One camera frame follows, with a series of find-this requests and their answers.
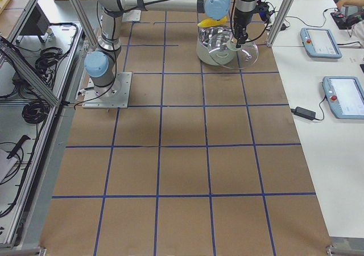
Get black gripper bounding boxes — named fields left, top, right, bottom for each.
left=233, top=10, right=252, bottom=46

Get glass pot lid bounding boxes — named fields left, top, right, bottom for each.
left=207, top=32, right=259, bottom=70

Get yellow corn cob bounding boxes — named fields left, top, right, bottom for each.
left=197, top=16, right=228, bottom=28

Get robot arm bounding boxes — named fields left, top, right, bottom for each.
left=98, top=0, right=259, bottom=106

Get pale green cooking pot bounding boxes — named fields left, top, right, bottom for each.
left=196, top=26, right=235, bottom=65

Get far teach pendant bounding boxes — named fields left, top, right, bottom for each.
left=300, top=28, right=342, bottom=59

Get teach pendant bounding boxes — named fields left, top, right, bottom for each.
left=322, top=76, right=363, bottom=119
left=300, top=28, right=342, bottom=59

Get black power adapter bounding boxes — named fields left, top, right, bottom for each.
left=291, top=106, right=316, bottom=121

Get near teach pendant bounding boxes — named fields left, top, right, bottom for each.
left=322, top=76, right=363, bottom=119

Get black monitor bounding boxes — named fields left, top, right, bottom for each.
left=19, top=3, right=50, bottom=43

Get aluminium frame post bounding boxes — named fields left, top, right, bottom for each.
left=267, top=0, right=293, bottom=48

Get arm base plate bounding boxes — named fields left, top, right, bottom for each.
left=122, top=10, right=141, bottom=22
left=82, top=72, right=133, bottom=109

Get coiled black cables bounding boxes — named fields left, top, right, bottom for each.
left=22, top=100, right=49, bottom=125

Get aluminium frame rail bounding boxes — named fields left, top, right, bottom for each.
left=1, top=36, right=60, bottom=106

